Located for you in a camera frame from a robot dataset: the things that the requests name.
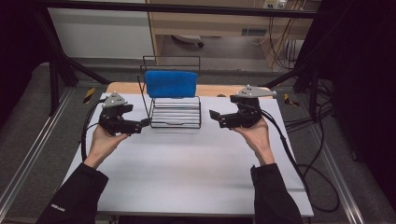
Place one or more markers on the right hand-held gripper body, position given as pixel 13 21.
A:
pixel 249 109

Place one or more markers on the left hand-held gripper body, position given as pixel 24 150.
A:
pixel 113 115

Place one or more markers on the blue towel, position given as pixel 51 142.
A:
pixel 171 84

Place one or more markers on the person's left hand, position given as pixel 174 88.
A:
pixel 102 144

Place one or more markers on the person's right hand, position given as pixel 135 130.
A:
pixel 258 140

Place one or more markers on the wooden board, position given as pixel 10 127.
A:
pixel 218 90

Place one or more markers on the yellow black floor tape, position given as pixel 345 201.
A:
pixel 291 100
pixel 89 95

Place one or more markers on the black metal stand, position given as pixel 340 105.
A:
pixel 313 84
pixel 54 84

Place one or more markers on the white chair base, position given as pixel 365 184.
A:
pixel 188 39

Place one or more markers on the white panel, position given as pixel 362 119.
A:
pixel 99 34

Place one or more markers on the wooden desk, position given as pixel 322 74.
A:
pixel 218 25

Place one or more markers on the white power strip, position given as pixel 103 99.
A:
pixel 274 3

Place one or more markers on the aluminium floor rail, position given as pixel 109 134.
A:
pixel 29 158
pixel 339 174

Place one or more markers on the black metal frame bar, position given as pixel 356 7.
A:
pixel 174 8

